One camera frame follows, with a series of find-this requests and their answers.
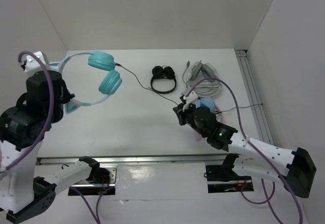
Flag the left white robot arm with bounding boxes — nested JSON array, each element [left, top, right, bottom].
[[1, 71, 100, 223]]

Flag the white grey headset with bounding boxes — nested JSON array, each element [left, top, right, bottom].
[[182, 60, 221, 98]]

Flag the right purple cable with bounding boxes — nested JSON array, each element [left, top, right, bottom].
[[184, 78, 304, 224]]

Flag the aluminium rail at right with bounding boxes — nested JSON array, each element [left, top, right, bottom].
[[235, 50, 274, 145]]

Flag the teal cat-ear headphones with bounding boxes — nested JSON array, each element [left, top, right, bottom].
[[50, 51, 122, 114]]

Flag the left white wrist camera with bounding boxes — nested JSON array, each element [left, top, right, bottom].
[[18, 51, 50, 77]]

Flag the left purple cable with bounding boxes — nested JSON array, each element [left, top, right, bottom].
[[0, 51, 117, 224]]

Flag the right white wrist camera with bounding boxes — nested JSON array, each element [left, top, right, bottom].
[[180, 90, 198, 112]]

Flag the aluminium rail at front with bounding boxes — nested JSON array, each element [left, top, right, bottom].
[[37, 154, 227, 165]]

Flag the small black headphones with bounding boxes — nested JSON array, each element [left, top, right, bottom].
[[150, 66, 177, 94]]

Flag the purple cable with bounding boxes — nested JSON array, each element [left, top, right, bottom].
[[184, 78, 304, 224], [0, 51, 117, 224]]

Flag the aluminium rail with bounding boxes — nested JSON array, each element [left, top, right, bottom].
[[37, 154, 227, 165], [235, 50, 274, 145]]

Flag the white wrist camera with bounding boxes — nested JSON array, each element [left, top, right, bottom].
[[180, 90, 198, 112], [18, 51, 50, 77]]

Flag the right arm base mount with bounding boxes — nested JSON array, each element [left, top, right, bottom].
[[204, 165, 254, 194]]

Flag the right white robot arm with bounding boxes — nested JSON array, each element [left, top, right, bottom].
[[173, 104, 316, 198]]

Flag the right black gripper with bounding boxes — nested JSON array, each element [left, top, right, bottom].
[[173, 101, 207, 138]]

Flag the black headphone audio cable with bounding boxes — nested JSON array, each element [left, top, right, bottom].
[[114, 62, 264, 113]]

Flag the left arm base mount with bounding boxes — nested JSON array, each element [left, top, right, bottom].
[[72, 165, 117, 196]]

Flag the pink blue cat-ear headphones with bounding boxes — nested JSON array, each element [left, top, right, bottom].
[[194, 97, 225, 142]]

